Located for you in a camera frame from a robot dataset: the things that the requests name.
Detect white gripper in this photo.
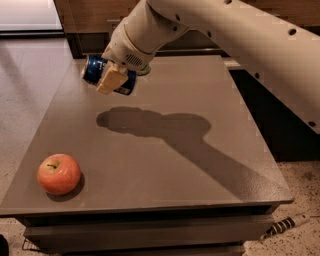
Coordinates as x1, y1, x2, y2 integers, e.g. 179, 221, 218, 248
96, 18, 154, 95

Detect blue pepsi can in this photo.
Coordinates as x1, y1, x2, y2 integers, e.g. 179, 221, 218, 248
82, 55, 137, 96

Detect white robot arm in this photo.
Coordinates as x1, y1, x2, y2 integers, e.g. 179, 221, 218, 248
103, 0, 320, 133

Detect green soda can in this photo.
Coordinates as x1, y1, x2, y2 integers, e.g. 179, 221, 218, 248
136, 65, 151, 76

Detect red apple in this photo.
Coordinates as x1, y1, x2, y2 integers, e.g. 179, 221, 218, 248
37, 154, 81, 196

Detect grey drawer cabinet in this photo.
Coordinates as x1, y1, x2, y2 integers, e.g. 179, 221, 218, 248
15, 203, 280, 256

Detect striped white power strip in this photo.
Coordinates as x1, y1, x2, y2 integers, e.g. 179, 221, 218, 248
260, 213, 310, 240

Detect wooden wall panel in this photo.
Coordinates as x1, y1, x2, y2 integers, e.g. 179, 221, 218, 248
53, 0, 320, 33

